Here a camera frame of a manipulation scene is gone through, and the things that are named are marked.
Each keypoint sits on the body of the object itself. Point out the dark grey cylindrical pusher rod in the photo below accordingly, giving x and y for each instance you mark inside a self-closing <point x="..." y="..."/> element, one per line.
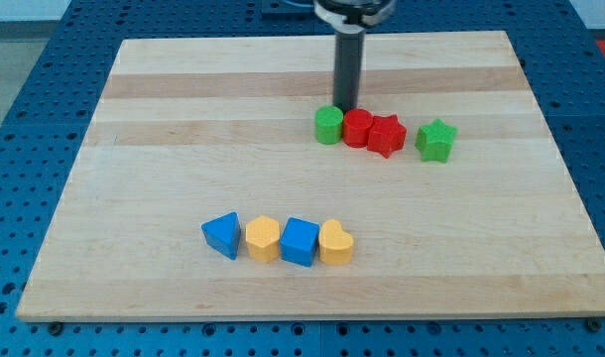
<point x="348" y="55"/>

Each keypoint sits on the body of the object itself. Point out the white and black end-effector mount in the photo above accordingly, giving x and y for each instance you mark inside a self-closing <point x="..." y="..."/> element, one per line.
<point x="354" y="13"/>

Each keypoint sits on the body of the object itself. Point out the red cylinder block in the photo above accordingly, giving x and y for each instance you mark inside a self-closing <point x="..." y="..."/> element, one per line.
<point x="357" y="123"/>

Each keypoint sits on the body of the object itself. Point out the red star block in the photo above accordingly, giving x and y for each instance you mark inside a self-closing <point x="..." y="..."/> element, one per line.
<point x="387" y="135"/>

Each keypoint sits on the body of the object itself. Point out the green star block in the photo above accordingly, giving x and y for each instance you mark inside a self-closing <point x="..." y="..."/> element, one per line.
<point x="435" y="141"/>

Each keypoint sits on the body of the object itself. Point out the green cylinder block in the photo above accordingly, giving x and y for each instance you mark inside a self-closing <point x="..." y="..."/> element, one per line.
<point x="328" y="125"/>

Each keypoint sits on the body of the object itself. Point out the yellow heart block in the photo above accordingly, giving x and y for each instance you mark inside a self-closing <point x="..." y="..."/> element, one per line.
<point x="335" y="244"/>

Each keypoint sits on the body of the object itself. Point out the blue cube block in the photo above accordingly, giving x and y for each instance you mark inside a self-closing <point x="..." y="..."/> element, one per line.
<point x="299" y="242"/>

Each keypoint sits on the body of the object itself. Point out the yellow hexagon block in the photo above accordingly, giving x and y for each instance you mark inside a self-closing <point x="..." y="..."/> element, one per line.
<point x="262" y="236"/>

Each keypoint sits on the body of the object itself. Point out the light wooden board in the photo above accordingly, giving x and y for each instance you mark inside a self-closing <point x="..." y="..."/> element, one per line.
<point x="187" y="130"/>

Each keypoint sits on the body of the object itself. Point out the blue triangle block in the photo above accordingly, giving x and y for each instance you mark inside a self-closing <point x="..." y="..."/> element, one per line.
<point x="223" y="234"/>

